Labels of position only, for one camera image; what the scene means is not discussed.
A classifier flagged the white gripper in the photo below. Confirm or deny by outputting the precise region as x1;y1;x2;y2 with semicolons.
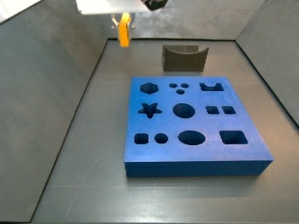
76;0;148;30

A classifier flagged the yellow double-square peg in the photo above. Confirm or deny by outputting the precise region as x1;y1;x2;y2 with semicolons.
117;12;131;47

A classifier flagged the black curved holder stand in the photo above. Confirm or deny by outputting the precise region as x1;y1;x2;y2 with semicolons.
163;45;209;72

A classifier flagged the blue shape-sorting board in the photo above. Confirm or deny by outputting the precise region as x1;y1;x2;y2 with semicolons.
124;76;274;178

